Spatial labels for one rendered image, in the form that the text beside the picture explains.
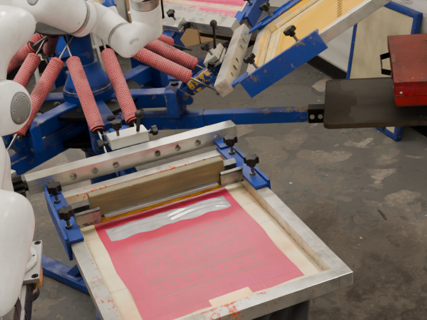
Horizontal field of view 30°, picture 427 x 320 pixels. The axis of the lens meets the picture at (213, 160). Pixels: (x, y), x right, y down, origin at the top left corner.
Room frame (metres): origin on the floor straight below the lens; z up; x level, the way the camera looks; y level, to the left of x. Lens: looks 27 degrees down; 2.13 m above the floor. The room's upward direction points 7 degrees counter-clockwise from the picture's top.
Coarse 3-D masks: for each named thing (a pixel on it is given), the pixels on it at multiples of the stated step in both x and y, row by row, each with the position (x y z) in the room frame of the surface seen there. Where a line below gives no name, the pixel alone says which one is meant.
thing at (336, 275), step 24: (168, 168) 2.19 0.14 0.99; (72, 192) 2.11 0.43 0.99; (264, 192) 1.97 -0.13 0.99; (288, 216) 1.83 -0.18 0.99; (312, 240) 1.70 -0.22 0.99; (336, 264) 1.58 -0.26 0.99; (96, 288) 1.61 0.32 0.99; (288, 288) 1.51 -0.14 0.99; (312, 288) 1.51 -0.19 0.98; (336, 288) 1.53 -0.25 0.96; (216, 312) 1.45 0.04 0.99; (240, 312) 1.45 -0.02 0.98; (264, 312) 1.47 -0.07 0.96
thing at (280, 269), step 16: (208, 192) 2.07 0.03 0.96; (224, 192) 2.06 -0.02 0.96; (240, 208) 1.96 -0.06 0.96; (176, 224) 1.91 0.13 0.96; (192, 224) 1.90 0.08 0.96; (240, 224) 1.87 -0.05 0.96; (256, 224) 1.86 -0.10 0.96; (256, 240) 1.78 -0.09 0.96; (272, 256) 1.70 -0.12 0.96; (256, 272) 1.64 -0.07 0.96; (272, 272) 1.63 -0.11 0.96; (288, 272) 1.62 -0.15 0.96; (224, 288) 1.59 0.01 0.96; (240, 288) 1.58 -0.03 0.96; (256, 288) 1.57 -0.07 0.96
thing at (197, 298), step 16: (160, 208) 2.01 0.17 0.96; (96, 224) 1.97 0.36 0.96; (112, 224) 1.96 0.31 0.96; (128, 240) 1.86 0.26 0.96; (144, 240) 1.85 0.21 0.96; (112, 256) 1.79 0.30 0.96; (128, 256) 1.78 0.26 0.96; (128, 272) 1.71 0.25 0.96; (128, 288) 1.64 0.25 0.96; (144, 288) 1.63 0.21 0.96; (208, 288) 1.60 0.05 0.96; (144, 304) 1.56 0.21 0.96; (160, 304) 1.56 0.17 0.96; (176, 304) 1.55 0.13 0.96; (192, 304) 1.54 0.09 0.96; (208, 304) 1.53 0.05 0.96
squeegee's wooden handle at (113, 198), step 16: (208, 160) 2.08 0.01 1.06; (160, 176) 2.02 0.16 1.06; (176, 176) 2.03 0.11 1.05; (192, 176) 2.04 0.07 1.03; (208, 176) 2.06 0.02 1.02; (96, 192) 1.96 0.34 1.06; (112, 192) 1.97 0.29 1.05; (128, 192) 1.98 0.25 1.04; (144, 192) 1.99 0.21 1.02; (160, 192) 2.01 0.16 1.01; (176, 192) 2.02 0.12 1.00; (112, 208) 1.96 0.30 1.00
